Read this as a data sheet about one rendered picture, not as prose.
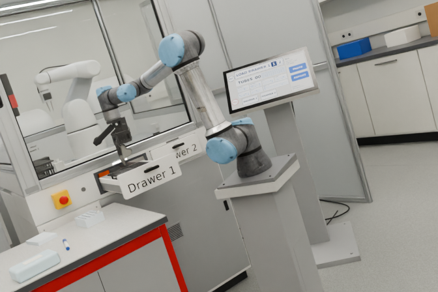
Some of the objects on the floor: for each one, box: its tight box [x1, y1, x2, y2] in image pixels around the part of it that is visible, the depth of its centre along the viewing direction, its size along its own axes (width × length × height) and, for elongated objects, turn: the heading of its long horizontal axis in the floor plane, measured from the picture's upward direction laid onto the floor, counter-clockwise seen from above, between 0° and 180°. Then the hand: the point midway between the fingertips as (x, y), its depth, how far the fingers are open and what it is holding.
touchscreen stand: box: [263, 102, 361, 269], centre depth 274 cm, size 50×45×102 cm
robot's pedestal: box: [214, 159, 324, 292], centre depth 200 cm, size 30×30×76 cm
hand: (122, 162), depth 211 cm, fingers open, 3 cm apart
